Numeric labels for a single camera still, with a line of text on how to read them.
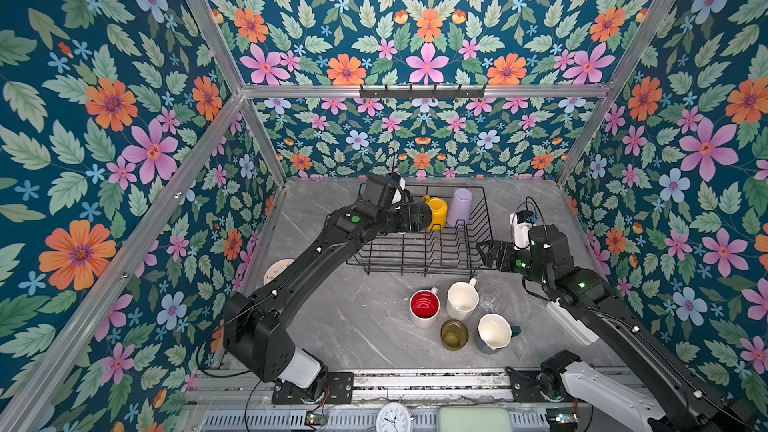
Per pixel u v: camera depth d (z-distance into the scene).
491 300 0.81
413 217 0.69
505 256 0.65
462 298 0.84
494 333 0.82
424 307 0.86
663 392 0.41
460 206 0.96
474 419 0.68
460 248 0.94
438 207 0.96
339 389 0.73
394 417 0.67
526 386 0.73
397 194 0.62
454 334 0.81
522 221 0.65
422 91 0.93
